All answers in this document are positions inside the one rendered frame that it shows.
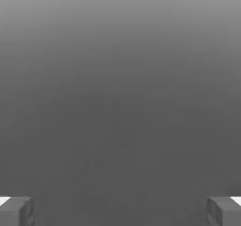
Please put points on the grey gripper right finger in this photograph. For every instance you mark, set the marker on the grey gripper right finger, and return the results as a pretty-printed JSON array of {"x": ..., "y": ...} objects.
[{"x": 226, "y": 211}]

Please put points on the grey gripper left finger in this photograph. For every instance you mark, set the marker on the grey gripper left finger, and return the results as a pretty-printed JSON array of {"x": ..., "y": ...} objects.
[{"x": 15, "y": 211}]

